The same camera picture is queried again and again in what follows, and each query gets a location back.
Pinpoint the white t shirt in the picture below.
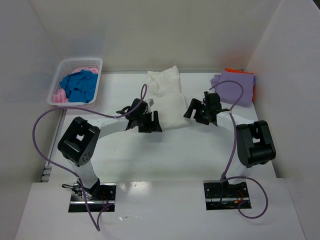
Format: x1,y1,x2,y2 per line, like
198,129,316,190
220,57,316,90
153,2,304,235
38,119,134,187
146,66,190,131

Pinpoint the white plastic basket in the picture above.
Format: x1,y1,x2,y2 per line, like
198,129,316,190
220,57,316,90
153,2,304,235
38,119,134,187
47,57,103,107

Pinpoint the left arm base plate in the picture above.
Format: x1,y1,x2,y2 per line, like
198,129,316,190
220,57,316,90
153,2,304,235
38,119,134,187
62,183,117,213

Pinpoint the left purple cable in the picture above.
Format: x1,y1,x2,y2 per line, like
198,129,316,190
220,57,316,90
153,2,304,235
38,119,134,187
32,83,148,232

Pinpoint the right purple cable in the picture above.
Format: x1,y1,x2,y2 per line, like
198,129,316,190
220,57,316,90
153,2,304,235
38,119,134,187
207,81,269,220

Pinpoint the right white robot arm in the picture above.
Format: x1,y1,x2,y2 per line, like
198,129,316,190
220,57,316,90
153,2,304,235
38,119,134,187
183,91,276,185

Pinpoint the pink t shirt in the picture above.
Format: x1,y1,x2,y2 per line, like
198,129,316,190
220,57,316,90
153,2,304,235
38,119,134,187
52,67,99,103

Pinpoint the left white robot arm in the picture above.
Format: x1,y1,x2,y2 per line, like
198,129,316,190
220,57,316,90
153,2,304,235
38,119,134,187
57,98,162,197

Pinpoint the blue t shirt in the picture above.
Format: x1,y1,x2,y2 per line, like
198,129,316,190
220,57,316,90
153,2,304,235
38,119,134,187
59,70,98,104

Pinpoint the purple cable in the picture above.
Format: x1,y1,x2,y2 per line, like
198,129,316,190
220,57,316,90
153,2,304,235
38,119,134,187
32,83,148,232
207,81,269,220

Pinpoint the folded purple t shirt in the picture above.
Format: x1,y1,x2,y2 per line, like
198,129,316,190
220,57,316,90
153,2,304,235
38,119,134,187
210,70,254,107

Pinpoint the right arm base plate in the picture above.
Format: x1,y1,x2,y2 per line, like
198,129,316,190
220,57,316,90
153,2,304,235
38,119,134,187
203,181,252,211

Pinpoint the folded orange t shirt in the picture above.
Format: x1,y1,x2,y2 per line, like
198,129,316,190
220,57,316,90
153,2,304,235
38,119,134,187
224,68,256,102

